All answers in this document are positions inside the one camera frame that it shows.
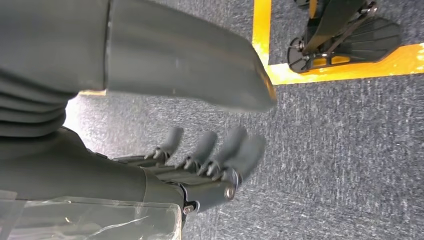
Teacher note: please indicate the black ribbed robot foot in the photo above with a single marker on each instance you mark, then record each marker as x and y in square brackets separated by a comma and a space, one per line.
[371, 39]

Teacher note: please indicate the clear plastic cover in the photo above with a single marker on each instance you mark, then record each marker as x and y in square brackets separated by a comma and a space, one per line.
[99, 222]

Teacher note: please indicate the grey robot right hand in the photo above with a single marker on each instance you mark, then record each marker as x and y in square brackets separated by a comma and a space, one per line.
[182, 59]

